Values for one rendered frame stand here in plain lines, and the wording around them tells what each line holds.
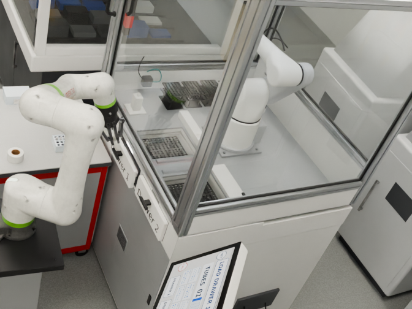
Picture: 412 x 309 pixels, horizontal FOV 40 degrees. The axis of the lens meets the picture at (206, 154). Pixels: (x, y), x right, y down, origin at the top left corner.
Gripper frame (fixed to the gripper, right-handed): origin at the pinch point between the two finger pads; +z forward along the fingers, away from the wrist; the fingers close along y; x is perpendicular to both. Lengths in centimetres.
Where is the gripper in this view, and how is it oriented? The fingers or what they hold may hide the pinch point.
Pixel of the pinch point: (115, 143)
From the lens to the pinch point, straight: 256.1
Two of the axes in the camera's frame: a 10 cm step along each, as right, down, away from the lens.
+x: 4.3, 6.6, -6.2
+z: 0.4, 6.7, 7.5
